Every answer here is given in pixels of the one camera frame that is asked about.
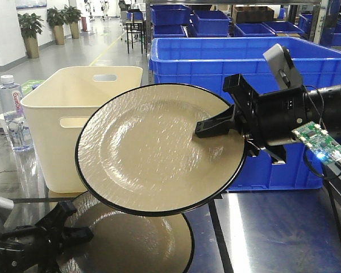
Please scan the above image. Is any black cable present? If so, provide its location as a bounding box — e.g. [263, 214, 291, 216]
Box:
[302, 85, 341, 273]

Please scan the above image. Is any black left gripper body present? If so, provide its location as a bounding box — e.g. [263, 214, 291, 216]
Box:
[0, 218, 63, 273]

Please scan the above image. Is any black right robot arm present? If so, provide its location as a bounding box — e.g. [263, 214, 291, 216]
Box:
[195, 74, 341, 164]

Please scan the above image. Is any cream plastic bin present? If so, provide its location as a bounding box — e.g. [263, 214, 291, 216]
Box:
[21, 66, 143, 193]

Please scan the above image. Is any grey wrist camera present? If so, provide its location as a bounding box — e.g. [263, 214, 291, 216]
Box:
[0, 196, 14, 211]
[263, 43, 303, 90]

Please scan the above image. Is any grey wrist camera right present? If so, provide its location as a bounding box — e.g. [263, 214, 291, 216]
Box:
[263, 43, 303, 90]

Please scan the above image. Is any green circuit board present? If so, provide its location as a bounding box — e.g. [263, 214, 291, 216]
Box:
[292, 121, 341, 165]

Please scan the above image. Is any beige plate black rim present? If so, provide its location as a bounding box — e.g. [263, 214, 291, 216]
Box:
[75, 84, 245, 216]
[57, 192, 194, 272]

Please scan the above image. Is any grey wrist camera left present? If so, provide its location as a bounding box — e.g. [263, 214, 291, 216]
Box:
[0, 196, 14, 211]

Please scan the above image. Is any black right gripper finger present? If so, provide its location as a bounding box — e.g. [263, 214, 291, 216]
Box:
[194, 105, 242, 138]

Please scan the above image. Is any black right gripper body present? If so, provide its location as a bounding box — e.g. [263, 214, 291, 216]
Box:
[223, 74, 324, 164]

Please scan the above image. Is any potted plant gold pot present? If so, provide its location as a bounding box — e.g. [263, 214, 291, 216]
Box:
[18, 13, 43, 59]

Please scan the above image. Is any lower blue plastic crate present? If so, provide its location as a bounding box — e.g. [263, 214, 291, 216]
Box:
[227, 143, 323, 192]

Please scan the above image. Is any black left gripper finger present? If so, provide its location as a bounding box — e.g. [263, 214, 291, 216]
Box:
[59, 227, 94, 250]
[35, 201, 77, 228]

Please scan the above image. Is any large blue plastic crate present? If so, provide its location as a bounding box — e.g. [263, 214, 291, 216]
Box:
[149, 37, 341, 103]

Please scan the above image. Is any water bottle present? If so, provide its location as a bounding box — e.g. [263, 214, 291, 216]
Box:
[0, 75, 33, 152]

